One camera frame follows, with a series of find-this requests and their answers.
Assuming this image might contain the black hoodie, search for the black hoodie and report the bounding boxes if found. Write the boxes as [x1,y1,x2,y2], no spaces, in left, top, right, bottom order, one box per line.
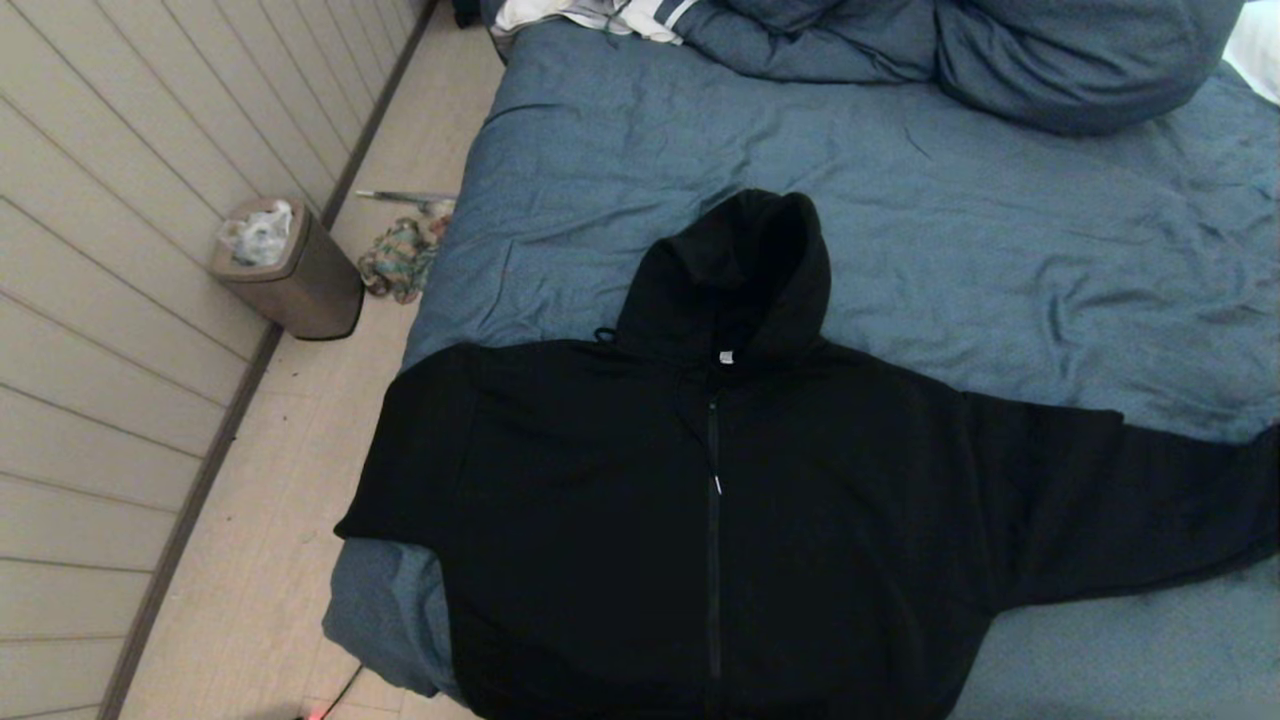
[333,188,1280,720]

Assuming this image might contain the multicoloured cloth bundle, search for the multicoloured cloth bundle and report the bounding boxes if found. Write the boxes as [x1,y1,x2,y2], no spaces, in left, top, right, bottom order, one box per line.
[357,215,446,305]

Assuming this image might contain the thin grey rod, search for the thin grey rod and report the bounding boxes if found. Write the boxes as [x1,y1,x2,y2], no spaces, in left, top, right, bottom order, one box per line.
[353,188,456,206]

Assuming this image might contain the blue bed cover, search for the blue bed cover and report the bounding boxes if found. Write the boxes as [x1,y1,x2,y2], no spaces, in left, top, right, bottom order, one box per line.
[320,20,1280,720]

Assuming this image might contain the brown trash bin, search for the brown trash bin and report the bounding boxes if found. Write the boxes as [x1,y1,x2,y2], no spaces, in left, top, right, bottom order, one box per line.
[210,197,365,341]

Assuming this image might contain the white striped garment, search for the white striped garment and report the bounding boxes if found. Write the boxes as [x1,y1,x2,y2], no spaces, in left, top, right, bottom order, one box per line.
[490,0,701,47]

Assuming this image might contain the clear plastic bin bag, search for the clear plastic bin bag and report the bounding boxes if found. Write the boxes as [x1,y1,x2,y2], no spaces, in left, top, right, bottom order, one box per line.
[218,200,293,269]

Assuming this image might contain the bunched blue duvet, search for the bunched blue duvet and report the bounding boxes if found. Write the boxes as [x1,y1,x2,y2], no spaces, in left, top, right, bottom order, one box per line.
[675,0,1246,138]

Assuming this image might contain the white pillow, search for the white pillow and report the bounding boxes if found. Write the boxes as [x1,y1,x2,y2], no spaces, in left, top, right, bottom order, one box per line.
[1222,0,1280,109]

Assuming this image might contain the floor cable with red light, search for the floor cable with red light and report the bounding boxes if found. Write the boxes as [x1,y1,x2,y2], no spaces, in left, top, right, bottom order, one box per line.
[300,663,363,720]

